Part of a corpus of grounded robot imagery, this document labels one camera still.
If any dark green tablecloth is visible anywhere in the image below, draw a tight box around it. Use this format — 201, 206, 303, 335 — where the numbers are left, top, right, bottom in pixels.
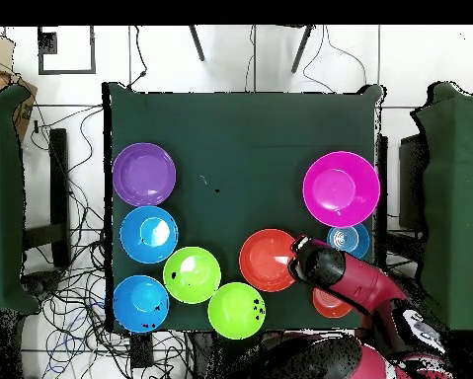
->
102, 81, 385, 333

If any large orange-red bowl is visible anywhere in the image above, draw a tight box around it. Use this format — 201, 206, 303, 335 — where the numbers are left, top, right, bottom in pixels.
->
238, 228, 300, 294

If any green bowl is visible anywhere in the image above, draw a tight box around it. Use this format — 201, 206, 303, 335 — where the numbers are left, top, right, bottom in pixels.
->
162, 246, 222, 305
206, 281, 267, 341

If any large blue bowl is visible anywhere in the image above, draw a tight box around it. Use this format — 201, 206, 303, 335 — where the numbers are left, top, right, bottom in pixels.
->
118, 205, 180, 265
112, 274, 171, 335

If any purple bowl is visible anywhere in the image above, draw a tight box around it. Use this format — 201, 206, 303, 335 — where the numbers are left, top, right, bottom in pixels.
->
112, 142, 178, 207

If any large pink bowl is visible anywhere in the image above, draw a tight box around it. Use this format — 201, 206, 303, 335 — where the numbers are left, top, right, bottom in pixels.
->
301, 150, 381, 229

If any small blue bowl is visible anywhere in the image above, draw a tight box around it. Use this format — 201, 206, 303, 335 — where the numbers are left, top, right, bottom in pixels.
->
326, 222, 371, 261

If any small orange bowl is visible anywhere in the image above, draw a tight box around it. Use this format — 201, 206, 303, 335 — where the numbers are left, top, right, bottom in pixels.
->
311, 286, 354, 320

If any black tripod leg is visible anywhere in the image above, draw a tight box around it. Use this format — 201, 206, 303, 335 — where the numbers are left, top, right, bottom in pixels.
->
188, 26, 206, 62
290, 26, 315, 74

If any black box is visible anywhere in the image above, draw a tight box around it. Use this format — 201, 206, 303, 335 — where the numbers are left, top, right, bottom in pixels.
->
397, 133, 427, 234

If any long black bar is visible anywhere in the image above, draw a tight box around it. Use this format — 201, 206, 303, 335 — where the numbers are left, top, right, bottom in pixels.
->
48, 127, 71, 269

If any green covered side table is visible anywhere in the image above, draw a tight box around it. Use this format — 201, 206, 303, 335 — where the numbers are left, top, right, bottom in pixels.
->
411, 81, 473, 333
0, 84, 39, 315

